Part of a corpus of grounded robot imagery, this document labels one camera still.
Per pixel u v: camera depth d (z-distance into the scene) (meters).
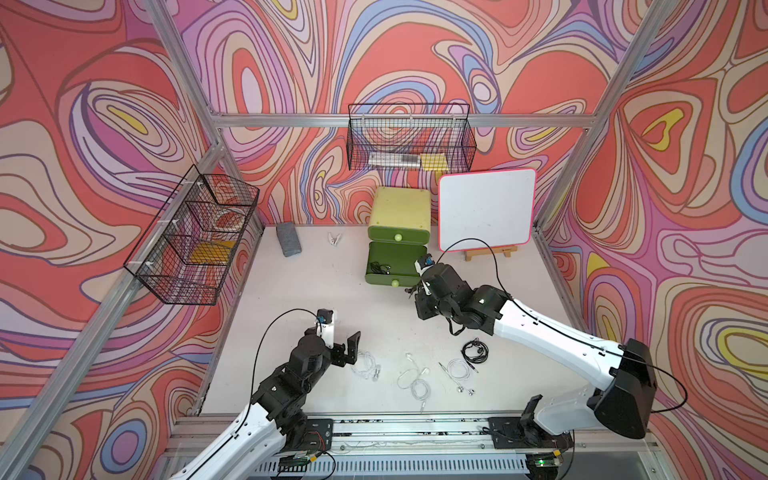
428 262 0.68
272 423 0.54
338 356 0.70
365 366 0.85
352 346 0.71
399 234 0.91
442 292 0.58
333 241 1.12
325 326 0.68
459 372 0.84
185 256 0.73
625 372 0.41
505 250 1.07
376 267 0.98
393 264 0.98
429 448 0.73
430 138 0.96
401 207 0.96
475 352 0.87
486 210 1.01
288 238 1.12
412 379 0.82
